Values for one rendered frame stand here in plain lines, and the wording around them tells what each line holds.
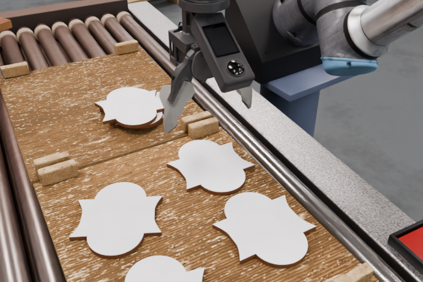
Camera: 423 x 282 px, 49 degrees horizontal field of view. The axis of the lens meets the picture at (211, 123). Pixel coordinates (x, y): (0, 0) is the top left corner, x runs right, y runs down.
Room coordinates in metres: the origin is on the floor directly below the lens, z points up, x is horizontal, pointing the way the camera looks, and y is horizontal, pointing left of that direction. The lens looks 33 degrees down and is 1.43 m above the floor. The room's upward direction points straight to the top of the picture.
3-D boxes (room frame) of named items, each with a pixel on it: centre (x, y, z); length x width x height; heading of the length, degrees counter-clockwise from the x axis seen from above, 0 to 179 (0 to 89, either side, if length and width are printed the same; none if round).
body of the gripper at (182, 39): (0.64, 0.01, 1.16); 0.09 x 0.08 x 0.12; 29
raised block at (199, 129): (0.71, 0.01, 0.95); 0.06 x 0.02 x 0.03; 119
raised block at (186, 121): (0.73, 0.03, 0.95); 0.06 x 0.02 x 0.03; 118
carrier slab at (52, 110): (0.84, 0.24, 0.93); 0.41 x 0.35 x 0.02; 28
